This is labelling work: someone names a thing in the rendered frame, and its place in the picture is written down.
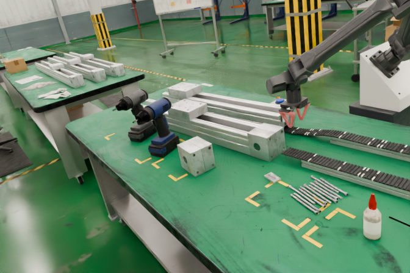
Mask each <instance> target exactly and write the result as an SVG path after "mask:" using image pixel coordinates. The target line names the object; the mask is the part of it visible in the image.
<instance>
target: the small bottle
mask: <svg viewBox="0 0 410 273"><path fill-rule="evenodd" d="M376 207H377V203H376V199H375V195H374V193H372V194H371V196H370V199H369V207H368V208H367V209H366V210H365V211H364V227H363V228H364V236H365V237H366V238H368V239H371V240H377V239H379V238H380V237H381V213H380V212H379V210H378V209H377V208H376Z"/></svg>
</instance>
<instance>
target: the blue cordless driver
mask: <svg viewBox="0 0 410 273"><path fill-rule="evenodd" d="M169 109H171V102H170V100H169V99H168V98H167V97H162V98H160V99H158V100H156V101H154V102H153V103H151V104H149V105H147V106H146V107H144V108H143V109H141V110H140V112H139V114H138V115H137V116H136V117H135V118H136V120H135V121H133V122H132V123H135V122H139V123H141V122H150V121H151V120H152V122H153V125H154V127H156V130H157V132H158V136H156V137H155V138H153V139H152V140H151V144H150V145H149V146H148V150H149V152H150V154H151V155H152V156H155V157H161V158H164V157H165V156H167V155H168V154H169V153H170V152H172V151H173V150H175V149H176V148H177V145H178V144H180V142H179V137H178V136H177V135H175V133H174V132H170V130H169V125H168V122H167V119H166V117H165V115H163V113H165V112H167V111H168V110H169Z"/></svg>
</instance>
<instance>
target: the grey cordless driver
mask: <svg viewBox="0 0 410 273"><path fill-rule="evenodd" d="M147 99H148V93H147V91H146V90H144V89H141V90H137V91H135V92H133V93H131V94H129V95H127V96H125V97H124V98H122V99H120V101H119V103H118V104H117V105H116V106H115V107H116V108H115V109H113V111H115V110H118V111H121V110H125V111H127V110H129V109H131V112H132V114H133V115H134V116H135V117H136V116H137V115H138V114H139V112H140V110H141V109H143V108H144V107H143V105H141V103H142V102H145V101H146V100H147ZM156 132H157V130H156V127H154V125H153V123H152V121H150V122H141V123H139V122H137V123H136V124H135V125H133V126H132V127H131V130H130V131H129V132H128V137H129V138H130V140H131V141H135V142H140V143H141V142H142V141H144V140H146V139H147V138H149V137H150V136H151V135H153V134H155V133H156Z"/></svg>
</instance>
